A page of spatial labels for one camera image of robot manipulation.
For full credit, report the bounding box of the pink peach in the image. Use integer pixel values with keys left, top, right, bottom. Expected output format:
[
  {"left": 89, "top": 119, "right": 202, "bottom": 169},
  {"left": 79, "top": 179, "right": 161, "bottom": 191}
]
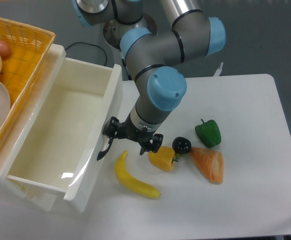
[{"left": 0, "top": 39, "right": 11, "bottom": 58}]

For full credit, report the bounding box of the black round toy fruit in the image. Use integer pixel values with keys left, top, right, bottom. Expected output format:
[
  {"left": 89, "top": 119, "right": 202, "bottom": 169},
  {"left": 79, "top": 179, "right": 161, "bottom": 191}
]
[{"left": 172, "top": 136, "right": 192, "bottom": 155}]

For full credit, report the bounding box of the black cable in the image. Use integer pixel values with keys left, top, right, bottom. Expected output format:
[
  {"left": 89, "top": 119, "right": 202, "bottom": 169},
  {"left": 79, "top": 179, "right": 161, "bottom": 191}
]
[{"left": 64, "top": 41, "right": 108, "bottom": 67}]

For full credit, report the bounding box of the green bell pepper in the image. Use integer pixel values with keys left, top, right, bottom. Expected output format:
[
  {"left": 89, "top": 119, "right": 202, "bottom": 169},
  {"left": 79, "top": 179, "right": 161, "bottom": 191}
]
[{"left": 194, "top": 119, "right": 222, "bottom": 148}]

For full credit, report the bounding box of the yellow woven basket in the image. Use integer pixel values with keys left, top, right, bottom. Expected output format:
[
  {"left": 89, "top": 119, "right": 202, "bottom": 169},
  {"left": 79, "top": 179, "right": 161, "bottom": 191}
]
[{"left": 0, "top": 17, "right": 56, "bottom": 146}]

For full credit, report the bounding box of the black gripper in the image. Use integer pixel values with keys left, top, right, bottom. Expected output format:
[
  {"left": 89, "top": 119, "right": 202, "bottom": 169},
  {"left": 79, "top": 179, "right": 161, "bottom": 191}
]
[{"left": 102, "top": 116, "right": 164, "bottom": 156}]

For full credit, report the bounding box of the white drawer cabinet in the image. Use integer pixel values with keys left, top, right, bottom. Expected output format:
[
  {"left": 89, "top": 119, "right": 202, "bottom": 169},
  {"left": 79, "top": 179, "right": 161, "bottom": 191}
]
[{"left": 0, "top": 44, "right": 66, "bottom": 212}]

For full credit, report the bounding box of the yellow banana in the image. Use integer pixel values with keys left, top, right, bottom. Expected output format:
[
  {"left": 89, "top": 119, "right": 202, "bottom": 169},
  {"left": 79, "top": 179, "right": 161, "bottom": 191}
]
[{"left": 114, "top": 150, "right": 161, "bottom": 199}]

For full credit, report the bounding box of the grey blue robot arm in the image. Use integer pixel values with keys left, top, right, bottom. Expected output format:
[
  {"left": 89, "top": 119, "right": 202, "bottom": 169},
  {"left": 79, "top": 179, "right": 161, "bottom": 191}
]
[{"left": 72, "top": 0, "right": 226, "bottom": 153}]

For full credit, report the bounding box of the yellow bell pepper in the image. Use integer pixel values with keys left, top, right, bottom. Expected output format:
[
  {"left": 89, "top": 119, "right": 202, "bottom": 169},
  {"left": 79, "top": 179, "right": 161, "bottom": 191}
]
[{"left": 147, "top": 145, "right": 179, "bottom": 172}]

